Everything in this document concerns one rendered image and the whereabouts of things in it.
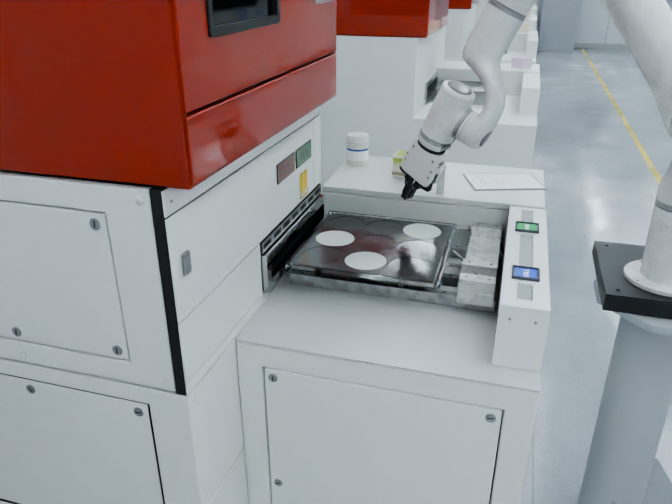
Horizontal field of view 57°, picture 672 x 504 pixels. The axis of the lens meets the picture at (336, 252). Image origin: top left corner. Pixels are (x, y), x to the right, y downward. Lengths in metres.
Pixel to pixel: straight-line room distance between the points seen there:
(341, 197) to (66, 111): 0.93
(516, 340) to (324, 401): 0.42
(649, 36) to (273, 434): 1.16
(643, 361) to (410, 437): 0.64
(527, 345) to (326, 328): 0.42
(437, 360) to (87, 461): 0.77
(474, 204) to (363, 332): 0.56
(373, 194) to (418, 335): 0.55
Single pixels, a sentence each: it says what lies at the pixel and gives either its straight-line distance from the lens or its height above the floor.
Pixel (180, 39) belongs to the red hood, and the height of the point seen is 1.45.
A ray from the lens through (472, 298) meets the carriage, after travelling 1.41.
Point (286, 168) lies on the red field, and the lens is 1.50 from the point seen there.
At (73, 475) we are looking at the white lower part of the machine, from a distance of 1.53.
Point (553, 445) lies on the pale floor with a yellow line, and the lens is 2.41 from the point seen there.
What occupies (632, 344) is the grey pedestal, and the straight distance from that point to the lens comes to 1.68.
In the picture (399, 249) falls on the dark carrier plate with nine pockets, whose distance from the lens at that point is 1.54.
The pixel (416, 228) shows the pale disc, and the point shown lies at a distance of 1.67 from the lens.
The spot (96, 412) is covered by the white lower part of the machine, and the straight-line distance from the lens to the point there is 1.35.
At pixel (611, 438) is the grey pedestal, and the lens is 1.84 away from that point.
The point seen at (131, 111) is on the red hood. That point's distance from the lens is 1.00.
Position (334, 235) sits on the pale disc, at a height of 0.90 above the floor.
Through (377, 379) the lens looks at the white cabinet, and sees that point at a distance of 1.27.
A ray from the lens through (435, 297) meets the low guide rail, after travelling 1.46.
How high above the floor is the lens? 1.54
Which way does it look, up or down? 25 degrees down
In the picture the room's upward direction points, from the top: straight up
